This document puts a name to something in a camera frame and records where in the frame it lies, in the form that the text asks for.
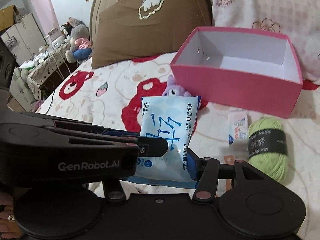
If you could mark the cluttered side table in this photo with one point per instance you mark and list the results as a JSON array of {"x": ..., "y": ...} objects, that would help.
[{"x": 26, "y": 84}]

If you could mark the white cabinet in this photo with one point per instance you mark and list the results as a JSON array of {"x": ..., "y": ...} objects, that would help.
[{"x": 24, "y": 39}]

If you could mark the pink cardboard box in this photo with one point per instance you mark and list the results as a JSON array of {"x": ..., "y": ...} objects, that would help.
[{"x": 246, "y": 68}]

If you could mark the pink floral pillow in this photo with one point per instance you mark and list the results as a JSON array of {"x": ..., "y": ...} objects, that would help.
[{"x": 298, "y": 19}]

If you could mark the grey plush toy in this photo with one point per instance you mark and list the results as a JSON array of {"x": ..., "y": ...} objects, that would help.
[{"x": 81, "y": 46}]

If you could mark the small white tissue pack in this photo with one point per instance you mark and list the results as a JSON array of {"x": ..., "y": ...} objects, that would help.
[{"x": 238, "y": 127}]

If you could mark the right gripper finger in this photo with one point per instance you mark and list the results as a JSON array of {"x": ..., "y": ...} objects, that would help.
[{"x": 206, "y": 172}]

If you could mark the blue wet wipes pack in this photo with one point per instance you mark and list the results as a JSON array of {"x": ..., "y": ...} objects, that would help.
[{"x": 172, "y": 118}]

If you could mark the red bear print blanket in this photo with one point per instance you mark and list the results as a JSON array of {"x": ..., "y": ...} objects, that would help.
[{"x": 111, "y": 98}]

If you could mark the person left hand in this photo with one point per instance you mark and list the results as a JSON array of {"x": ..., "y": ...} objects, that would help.
[{"x": 9, "y": 229}]

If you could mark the black white plush toy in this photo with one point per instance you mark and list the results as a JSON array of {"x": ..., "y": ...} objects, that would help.
[{"x": 66, "y": 31}]

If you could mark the brown pillow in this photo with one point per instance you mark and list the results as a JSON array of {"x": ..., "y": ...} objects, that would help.
[{"x": 130, "y": 29}]

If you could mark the green yarn ball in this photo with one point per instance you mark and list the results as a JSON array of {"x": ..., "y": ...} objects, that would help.
[{"x": 267, "y": 147}]

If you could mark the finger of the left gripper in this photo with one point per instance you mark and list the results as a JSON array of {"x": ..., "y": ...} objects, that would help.
[
  {"x": 150, "y": 146},
  {"x": 117, "y": 134}
]

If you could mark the purple plush toy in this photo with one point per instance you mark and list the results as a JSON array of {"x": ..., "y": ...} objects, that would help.
[{"x": 173, "y": 89}]

